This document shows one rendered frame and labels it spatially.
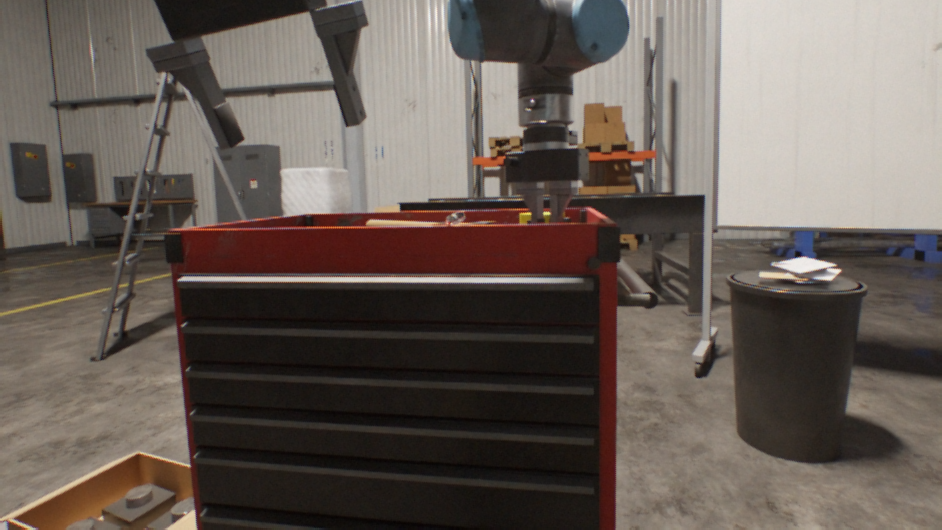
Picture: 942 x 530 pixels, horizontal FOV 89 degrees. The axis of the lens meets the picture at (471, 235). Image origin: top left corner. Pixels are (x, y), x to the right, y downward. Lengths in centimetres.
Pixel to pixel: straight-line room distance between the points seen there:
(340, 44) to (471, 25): 21
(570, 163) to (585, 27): 21
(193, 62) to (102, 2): 1249
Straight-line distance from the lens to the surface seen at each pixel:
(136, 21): 1238
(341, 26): 46
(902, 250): 785
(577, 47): 69
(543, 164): 79
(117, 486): 186
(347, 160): 930
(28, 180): 1265
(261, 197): 968
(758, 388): 210
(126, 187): 1210
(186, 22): 51
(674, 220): 388
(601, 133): 765
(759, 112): 288
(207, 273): 90
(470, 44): 63
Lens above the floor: 100
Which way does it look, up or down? 6 degrees down
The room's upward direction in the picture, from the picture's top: 2 degrees counter-clockwise
